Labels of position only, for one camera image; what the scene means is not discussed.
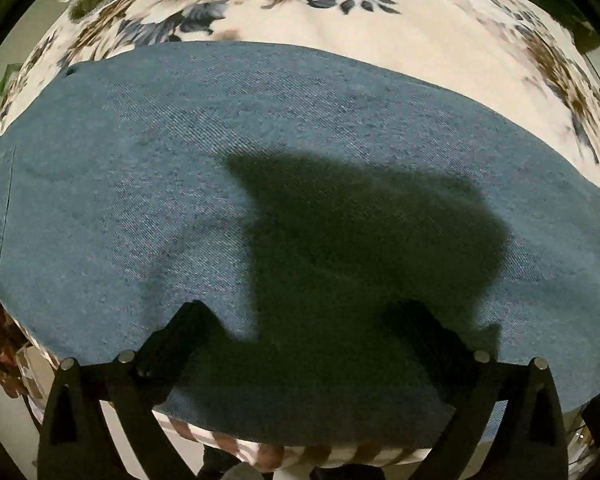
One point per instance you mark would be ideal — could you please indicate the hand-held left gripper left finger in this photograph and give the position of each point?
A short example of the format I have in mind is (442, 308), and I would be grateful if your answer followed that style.
(192, 322)

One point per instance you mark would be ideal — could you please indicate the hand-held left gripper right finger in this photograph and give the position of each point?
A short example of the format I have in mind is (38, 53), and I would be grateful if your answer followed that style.
(420, 317)

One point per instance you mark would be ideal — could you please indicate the blue denim pants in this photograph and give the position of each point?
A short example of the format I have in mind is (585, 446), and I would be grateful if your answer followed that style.
(300, 210)

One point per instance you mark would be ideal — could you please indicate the floral printed bed sheet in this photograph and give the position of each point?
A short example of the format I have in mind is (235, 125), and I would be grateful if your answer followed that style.
(430, 40)

